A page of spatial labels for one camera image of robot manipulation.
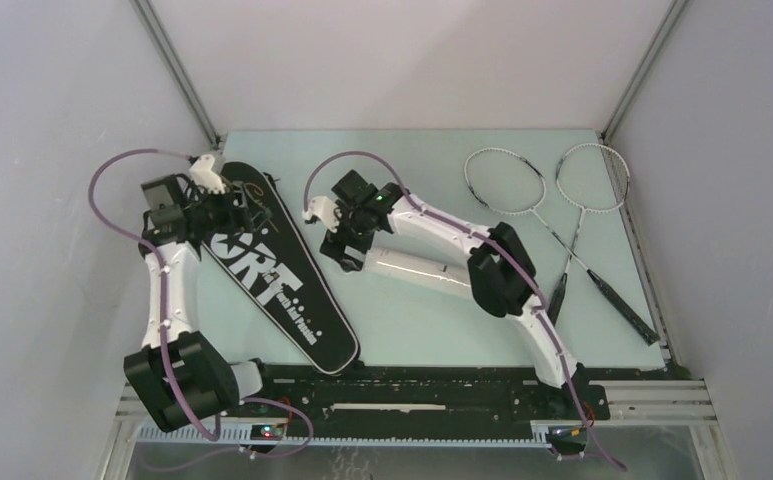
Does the right white badminton racket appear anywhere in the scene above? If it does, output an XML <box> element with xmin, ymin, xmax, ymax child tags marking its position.
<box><xmin>549</xmin><ymin>142</ymin><xmax>660</xmax><ymax>346</ymax></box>

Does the left electronics board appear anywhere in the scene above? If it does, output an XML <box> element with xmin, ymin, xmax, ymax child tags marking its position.
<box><xmin>249</xmin><ymin>424</ymin><xmax>286</xmax><ymax>442</ymax></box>

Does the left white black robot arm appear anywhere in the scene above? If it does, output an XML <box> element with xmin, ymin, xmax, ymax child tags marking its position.
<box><xmin>123</xmin><ymin>174</ymin><xmax>278</xmax><ymax>441</ymax></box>

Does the right electronics board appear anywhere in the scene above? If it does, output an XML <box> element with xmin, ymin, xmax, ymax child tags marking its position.
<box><xmin>547</xmin><ymin>428</ymin><xmax>589</xmax><ymax>461</ymax></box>

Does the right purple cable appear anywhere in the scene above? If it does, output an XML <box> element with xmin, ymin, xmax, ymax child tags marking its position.
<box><xmin>302</xmin><ymin>150</ymin><xmax>629</xmax><ymax>473</ymax></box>

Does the purple cable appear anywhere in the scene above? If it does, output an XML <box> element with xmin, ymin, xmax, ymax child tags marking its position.
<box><xmin>302</xmin><ymin>150</ymin><xmax>629</xmax><ymax>473</ymax></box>
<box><xmin>87</xmin><ymin>148</ymin><xmax>316</xmax><ymax>460</ymax></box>

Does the white shuttlecock tube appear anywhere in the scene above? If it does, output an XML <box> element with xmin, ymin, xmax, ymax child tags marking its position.
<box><xmin>363</xmin><ymin>247</ymin><xmax>472</xmax><ymax>299</ymax></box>

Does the left white badminton racket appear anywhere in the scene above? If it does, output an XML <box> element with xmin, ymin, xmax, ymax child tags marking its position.
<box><xmin>463</xmin><ymin>146</ymin><xmax>589</xmax><ymax>326</ymax></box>

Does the electronics board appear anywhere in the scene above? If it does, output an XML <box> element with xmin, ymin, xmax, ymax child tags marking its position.
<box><xmin>547</xmin><ymin>428</ymin><xmax>589</xmax><ymax>461</ymax></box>
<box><xmin>249</xmin><ymin>424</ymin><xmax>286</xmax><ymax>442</ymax></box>

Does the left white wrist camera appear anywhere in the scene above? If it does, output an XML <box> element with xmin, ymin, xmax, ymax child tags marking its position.
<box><xmin>189</xmin><ymin>153</ymin><xmax>227</xmax><ymax>194</ymax></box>

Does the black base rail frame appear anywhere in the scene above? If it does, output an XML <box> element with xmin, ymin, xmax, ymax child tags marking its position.
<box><xmin>120</xmin><ymin>360</ymin><xmax>719</xmax><ymax>458</ymax></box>

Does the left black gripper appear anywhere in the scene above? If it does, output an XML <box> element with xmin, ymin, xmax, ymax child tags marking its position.
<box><xmin>184</xmin><ymin>181</ymin><xmax>270</xmax><ymax>236</ymax></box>

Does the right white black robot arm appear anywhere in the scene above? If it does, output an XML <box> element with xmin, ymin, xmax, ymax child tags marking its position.
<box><xmin>302</xmin><ymin>170</ymin><xmax>584</xmax><ymax>418</ymax></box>

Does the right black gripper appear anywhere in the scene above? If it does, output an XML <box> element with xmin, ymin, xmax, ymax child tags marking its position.
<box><xmin>320</xmin><ymin>200</ymin><xmax>376</xmax><ymax>272</ymax></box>

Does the white badminton racket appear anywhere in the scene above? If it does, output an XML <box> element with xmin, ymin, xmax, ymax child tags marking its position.
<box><xmin>463</xmin><ymin>146</ymin><xmax>589</xmax><ymax>326</ymax></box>
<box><xmin>549</xmin><ymin>142</ymin><xmax>660</xmax><ymax>346</ymax></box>

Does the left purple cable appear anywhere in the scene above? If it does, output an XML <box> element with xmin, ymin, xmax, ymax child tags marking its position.
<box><xmin>87</xmin><ymin>148</ymin><xmax>316</xmax><ymax>460</ymax></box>

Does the black racket cover bag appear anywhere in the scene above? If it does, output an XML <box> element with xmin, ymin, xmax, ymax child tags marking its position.
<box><xmin>204</xmin><ymin>161</ymin><xmax>361</xmax><ymax>375</ymax></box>

